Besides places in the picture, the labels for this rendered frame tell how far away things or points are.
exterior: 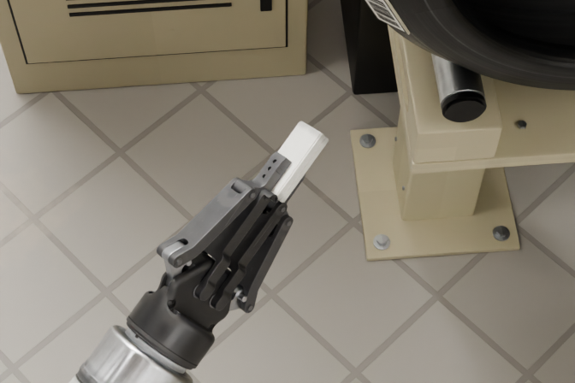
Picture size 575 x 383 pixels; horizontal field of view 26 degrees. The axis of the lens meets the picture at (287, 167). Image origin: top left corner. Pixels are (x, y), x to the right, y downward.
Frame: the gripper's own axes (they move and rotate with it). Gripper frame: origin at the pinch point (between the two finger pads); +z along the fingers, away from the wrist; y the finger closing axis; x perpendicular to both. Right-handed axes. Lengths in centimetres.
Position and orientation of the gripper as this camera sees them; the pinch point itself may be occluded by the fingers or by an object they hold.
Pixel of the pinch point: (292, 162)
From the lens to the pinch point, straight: 110.7
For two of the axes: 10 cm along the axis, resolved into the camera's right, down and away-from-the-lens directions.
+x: 6.4, 4.1, -6.5
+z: 5.8, -8.1, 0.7
